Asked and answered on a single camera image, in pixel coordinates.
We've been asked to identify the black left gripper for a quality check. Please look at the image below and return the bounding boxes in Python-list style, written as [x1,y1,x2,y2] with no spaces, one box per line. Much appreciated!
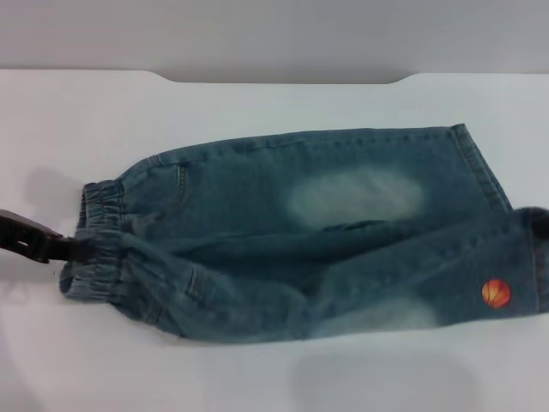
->
[0,208,87,265]

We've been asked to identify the blue denim shorts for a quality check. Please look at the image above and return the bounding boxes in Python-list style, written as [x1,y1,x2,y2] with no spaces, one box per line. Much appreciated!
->
[57,123,549,344]

